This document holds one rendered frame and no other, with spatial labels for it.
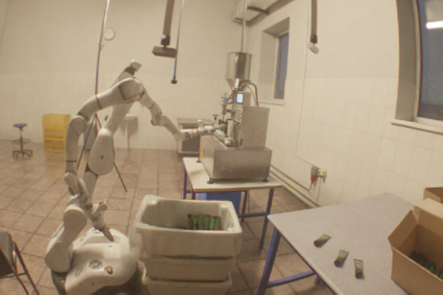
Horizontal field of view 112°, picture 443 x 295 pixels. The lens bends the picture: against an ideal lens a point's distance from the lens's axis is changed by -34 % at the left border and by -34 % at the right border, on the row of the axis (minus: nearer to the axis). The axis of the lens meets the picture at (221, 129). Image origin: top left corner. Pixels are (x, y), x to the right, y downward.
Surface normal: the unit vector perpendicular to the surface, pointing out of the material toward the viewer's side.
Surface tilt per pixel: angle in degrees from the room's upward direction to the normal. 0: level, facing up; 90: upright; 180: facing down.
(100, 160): 90
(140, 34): 90
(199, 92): 90
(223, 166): 90
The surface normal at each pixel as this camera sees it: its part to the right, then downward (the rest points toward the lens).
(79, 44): 0.26, 0.16
